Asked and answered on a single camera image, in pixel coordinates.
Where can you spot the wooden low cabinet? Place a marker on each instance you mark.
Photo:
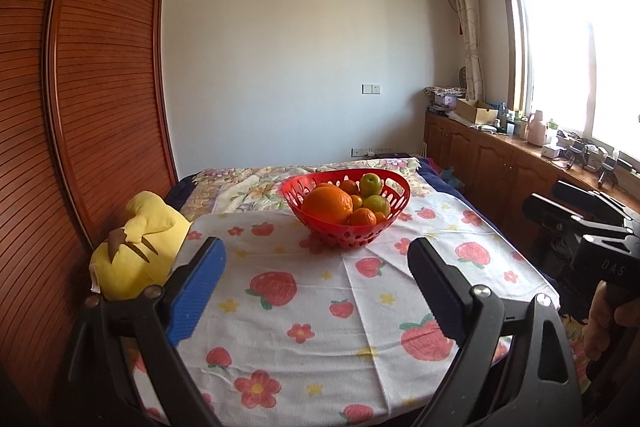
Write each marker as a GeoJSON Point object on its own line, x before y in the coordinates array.
{"type": "Point", "coordinates": [498, 173]}

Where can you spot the patterned window curtain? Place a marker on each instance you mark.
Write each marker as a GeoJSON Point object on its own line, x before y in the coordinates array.
{"type": "Point", "coordinates": [469, 19]}

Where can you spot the cardboard box on cabinet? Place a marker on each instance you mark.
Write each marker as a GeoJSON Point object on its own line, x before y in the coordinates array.
{"type": "Point", "coordinates": [476, 112]}

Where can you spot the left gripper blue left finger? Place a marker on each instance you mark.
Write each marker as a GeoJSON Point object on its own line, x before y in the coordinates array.
{"type": "Point", "coordinates": [157, 320]}

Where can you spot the large orange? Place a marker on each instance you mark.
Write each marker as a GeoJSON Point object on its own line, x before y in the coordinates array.
{"type": "Point", "coordinates": [328, 203]}

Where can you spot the white wall switch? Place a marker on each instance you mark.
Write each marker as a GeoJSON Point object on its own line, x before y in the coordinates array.
{"type": "Point", "coordinates": [370, 89]}

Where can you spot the red perforated fruit basket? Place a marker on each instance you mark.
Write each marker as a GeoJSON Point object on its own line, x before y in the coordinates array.
{"type": "Point", "coordinates": [396, 189]}

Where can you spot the green apple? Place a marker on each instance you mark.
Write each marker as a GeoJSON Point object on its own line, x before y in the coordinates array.
{"type": "Point", "coordinates": [370, 184]}
{"type": "Point", "coordinates": [377, 203]}

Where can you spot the pink jug on cabinet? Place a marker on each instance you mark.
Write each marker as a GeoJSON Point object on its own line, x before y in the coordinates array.
{"type": "Point", "coordinates": [536, 129]}

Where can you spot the floral bed quilt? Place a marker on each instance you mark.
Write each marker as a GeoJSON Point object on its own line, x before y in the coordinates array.
{"type": "Point", "coordinates": [256, 189]}

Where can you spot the orange in basket front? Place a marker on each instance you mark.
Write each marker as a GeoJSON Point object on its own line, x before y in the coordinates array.
{"type": "Point", "coordinates": [349, 186]}

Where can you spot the yellow plush pillow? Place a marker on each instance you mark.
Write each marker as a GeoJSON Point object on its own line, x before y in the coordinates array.
{"type": "Point", "coordinates": [142, 252]}

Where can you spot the window with wooden frame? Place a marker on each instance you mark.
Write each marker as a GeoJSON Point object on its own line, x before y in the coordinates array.
{"type": "Point", "coordinates": [577, 63]}

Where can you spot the medium orange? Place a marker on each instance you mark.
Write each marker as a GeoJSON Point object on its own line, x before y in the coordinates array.
{"type": "Point", "coordinates": [363, 217]}

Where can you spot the person's right hand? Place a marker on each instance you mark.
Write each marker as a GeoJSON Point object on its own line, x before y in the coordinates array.
{"type": "Point", "coordinates": [601, 317]}

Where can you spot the white wall power socket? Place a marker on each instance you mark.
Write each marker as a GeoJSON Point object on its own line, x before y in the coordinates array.
{"type": "Point", "coordinates": [370, 151]}

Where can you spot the wooden louvered wardrobe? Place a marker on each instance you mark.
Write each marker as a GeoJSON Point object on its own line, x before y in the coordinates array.
{"type": "Point", "coordinates": [83, 129]}

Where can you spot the white strawberry print blanket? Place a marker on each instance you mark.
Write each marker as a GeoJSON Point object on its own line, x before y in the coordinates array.
{"type": "Point", "coordinates": [300, 334]}

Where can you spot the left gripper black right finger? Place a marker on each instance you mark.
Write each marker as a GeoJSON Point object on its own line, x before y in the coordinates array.
{"type": "Point", "coordinates": [514, 365]}

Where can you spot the small tangerine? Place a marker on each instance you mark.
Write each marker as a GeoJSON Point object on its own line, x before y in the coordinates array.
{"type": "Point", "coordinates": [356, 201]}

